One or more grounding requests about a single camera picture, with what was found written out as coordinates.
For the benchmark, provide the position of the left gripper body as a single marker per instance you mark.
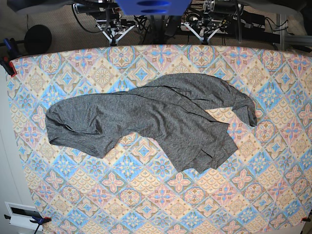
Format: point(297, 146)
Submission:
point(205, 33)

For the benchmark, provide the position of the clamp bottom right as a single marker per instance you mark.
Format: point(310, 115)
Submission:
point(306, 219)

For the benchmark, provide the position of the red black clamp left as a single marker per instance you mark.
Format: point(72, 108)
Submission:
point(13, 53)

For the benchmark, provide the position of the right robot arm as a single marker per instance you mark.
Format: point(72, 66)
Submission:
point(107, 15)

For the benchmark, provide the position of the black round stool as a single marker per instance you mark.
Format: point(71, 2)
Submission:
point(37, 40)

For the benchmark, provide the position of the grey t-shirt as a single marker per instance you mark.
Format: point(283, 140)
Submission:
point(172, 109)

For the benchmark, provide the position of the white power strip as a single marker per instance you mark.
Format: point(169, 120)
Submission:
point(248, 21)

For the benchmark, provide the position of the white wall outlet box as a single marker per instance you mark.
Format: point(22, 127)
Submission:
point(22, 210)

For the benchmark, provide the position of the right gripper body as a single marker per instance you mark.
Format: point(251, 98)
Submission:
point(115, 30)

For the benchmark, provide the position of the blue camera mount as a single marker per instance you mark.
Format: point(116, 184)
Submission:
point(153, 7)

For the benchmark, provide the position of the blue clamp bottom left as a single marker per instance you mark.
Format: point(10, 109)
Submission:
point(39, 220)

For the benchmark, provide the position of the patterned tablecloth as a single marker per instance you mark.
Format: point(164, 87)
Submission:
point(265, 185)

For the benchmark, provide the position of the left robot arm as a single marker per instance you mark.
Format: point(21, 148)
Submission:
point(219, 8)

